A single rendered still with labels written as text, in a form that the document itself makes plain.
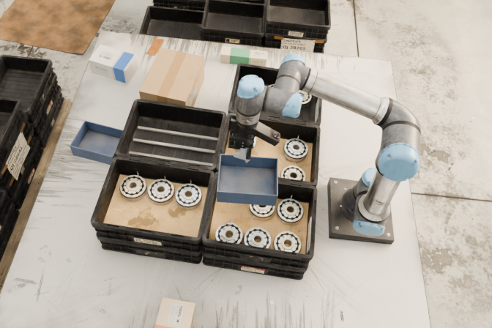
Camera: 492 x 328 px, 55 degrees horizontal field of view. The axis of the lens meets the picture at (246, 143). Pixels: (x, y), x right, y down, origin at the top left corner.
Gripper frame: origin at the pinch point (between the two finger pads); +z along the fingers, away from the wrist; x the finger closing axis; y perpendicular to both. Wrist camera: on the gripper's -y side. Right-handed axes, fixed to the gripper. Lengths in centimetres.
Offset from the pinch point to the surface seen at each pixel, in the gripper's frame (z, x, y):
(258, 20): 60, -170, 4
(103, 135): 39, -36, 67
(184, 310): 39, 40, 16
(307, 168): 27.9, -21.5, -24.9
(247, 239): 28.2, 15.0, -3.3
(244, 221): 30.4, 6.3, -1.3
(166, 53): 20, -76, 45
